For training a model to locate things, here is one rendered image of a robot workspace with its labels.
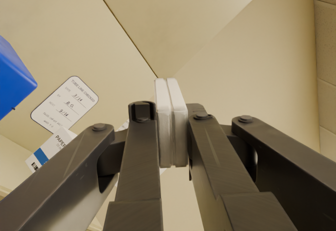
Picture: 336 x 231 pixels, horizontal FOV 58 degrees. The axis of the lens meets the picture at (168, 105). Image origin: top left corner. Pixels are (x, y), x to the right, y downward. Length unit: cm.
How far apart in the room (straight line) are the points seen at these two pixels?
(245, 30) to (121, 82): 93
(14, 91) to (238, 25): 108
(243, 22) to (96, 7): 95
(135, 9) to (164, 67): 11
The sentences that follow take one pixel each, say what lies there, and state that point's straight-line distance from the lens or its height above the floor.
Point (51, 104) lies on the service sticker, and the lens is 42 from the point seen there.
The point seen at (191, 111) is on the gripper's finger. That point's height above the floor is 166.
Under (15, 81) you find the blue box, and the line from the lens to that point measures 27.
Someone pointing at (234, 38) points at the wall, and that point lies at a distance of 128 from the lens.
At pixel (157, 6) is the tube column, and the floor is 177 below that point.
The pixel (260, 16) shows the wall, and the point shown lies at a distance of 136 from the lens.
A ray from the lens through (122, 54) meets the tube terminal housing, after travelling 43.
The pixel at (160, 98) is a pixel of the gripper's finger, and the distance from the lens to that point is 16.
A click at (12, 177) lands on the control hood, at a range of 35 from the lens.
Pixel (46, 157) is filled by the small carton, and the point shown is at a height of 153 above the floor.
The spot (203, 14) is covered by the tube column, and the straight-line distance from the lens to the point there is 49.
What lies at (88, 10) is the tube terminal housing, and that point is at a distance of 39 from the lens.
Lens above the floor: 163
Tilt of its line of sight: 7 degrees up
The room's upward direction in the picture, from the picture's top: 46 degrees clockwise
